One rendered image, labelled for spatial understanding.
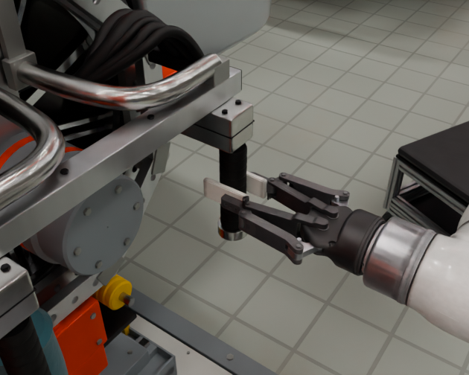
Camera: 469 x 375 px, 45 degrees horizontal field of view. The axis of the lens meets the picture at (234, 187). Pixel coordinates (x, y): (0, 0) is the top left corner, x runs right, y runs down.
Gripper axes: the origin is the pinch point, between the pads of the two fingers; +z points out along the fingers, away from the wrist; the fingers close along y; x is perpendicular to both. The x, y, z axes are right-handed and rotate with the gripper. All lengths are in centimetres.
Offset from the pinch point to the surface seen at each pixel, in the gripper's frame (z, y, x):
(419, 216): -6, 90, -67
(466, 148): -10, 106, -49
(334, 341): -2, 45, -83
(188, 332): 29, 20, -75
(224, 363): 16, 18, -75
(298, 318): 11, 47, -83
